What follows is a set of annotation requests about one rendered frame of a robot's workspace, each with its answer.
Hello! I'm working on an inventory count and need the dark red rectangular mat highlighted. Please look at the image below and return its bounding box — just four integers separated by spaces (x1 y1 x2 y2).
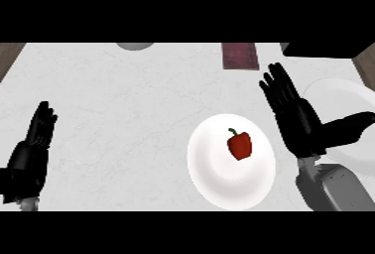
220 43 261 71

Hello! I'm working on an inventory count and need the grey round object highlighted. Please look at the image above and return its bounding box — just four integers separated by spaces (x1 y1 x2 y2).
114 43 157 52

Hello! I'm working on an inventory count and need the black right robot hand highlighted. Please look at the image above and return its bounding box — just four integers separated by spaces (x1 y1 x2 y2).
258 62 375 159

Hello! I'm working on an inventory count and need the white oval plate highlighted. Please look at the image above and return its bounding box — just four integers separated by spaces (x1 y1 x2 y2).
186 113 278 211

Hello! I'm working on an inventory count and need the black appliance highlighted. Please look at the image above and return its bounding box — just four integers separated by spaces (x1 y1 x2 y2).
279 43 375 60

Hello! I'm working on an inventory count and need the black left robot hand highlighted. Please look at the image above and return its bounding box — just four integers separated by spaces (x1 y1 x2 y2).
0 100 61 205

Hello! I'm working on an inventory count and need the red bell pepper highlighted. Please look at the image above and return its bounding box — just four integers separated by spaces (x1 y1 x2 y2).
226 127 255 162

